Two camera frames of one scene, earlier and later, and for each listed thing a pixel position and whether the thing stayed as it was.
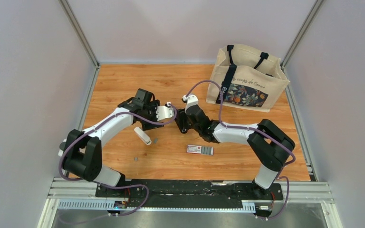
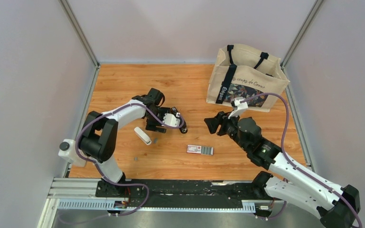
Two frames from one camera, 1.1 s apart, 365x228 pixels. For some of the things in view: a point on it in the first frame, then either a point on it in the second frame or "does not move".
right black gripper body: x=194 y=127 → x=230 y=128
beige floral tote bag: x=248 y=76 does not move
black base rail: x=194 y=193 does not move
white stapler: x=143 y=136 does not move
